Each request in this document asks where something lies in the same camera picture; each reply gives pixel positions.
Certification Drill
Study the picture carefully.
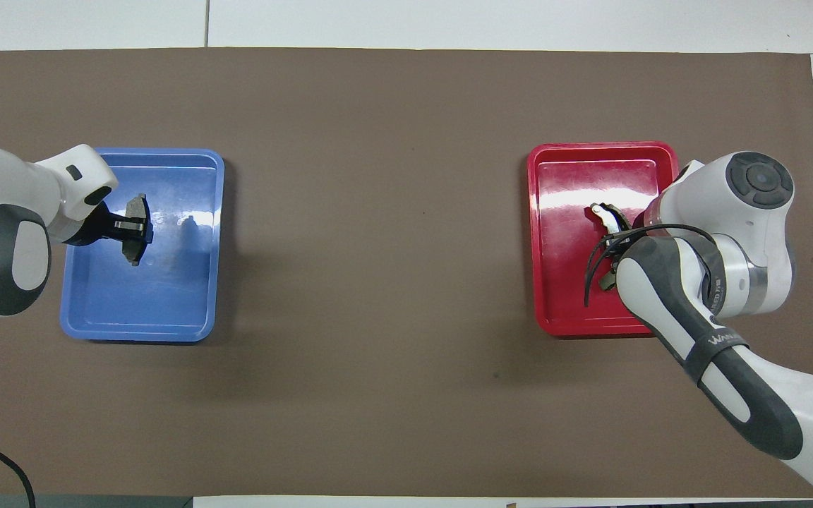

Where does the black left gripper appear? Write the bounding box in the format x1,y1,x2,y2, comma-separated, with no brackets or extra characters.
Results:
64,202,153,247

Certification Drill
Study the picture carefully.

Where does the grey brake pad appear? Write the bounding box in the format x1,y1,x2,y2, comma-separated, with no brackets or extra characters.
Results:
122,193,155,267

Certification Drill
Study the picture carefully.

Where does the curved brake shoe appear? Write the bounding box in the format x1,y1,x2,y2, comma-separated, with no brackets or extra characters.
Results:
590,202,633,291

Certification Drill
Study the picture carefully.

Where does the blue plastic tray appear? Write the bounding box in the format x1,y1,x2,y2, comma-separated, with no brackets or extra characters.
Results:
59,147,226,344

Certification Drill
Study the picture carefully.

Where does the brown table mat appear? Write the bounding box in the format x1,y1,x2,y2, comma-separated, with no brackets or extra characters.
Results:
0,47,813,498

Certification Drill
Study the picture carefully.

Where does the red plastic tray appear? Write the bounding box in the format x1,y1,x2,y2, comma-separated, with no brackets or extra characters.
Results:
526,141,692,337

